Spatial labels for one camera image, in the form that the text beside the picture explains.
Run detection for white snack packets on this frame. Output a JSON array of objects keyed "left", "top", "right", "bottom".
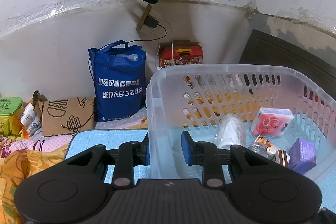
[{"left": 20, "top": 103, "right": 42, "bottom": 135}]

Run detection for pink floral bedsheet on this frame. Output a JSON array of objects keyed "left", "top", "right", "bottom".
[{"left": 0, "top": 119, "right": 149, "bottom": 159}]

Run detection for white orange tube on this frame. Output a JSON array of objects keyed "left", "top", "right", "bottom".
[{"left": 254, "top": 135, "right": 290, "bottom": 163}]

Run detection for orange patterned blanket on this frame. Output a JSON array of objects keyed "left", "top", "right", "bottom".
[{"left": 0, "top": 148, "right": 74, "bottom": 224}]

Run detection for small purple box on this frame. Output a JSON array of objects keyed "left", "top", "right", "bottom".
[{"left": 289, "top": 138, "right": 317, "bottom": 171}]

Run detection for red printed carton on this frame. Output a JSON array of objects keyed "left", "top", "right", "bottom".
[{"left": 158, "top": 40, "right": 204, "bottom": 69}]

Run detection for dark wooden headboard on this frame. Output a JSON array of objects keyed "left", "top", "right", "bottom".
[{"left": 238, "top": 29, "right": 336, "bottom": 101}]

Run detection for black charger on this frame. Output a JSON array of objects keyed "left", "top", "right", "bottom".
[{"left": 144, "top": 17, "right": 159, "bottom": 29}]

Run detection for pink rose tissue pack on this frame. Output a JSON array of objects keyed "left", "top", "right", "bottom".
[{"left": 251, "top": 107, "right": 294, "bottom": 136}]

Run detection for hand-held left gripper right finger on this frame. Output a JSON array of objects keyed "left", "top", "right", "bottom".
[{"left": 181, "top": 131, "right": 263, "bottom": 186}]

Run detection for clear plastic bottle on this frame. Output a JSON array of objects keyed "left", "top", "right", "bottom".
[{"left": 248, "top": 142, "right": 268, "bottom": 159}]

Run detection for blue tote bag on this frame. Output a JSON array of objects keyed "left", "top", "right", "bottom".
[{"left": 88, "top": 40, "right": 147, "bottom": 123}]

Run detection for clear round plastic jar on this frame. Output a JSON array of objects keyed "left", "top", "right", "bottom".
[{"left": 215, "top": 113, "right": 247, "bottom": 149}]

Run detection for brown paper bag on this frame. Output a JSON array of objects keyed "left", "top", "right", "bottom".
[{"left": 33, "top": 91, "right": 96, "bottom": 137}]

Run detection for white cable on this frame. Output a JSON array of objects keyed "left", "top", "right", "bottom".
[{"left": 155, "top": 11, "right": 174, "bottom": 72}]

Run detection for clear plastic basket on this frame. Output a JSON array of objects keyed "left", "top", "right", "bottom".
[{"left": 145, "top": 64, "right": 336, "bottom": 182}]

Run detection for green box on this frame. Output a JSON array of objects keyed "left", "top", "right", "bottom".
[{"left": 0, "top": 97, "right": 24, "bottom": 136}]

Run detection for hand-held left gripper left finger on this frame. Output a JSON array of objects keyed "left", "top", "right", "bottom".
[{"left": 67, "top": 132, "right": 151, "bottom": 186}]

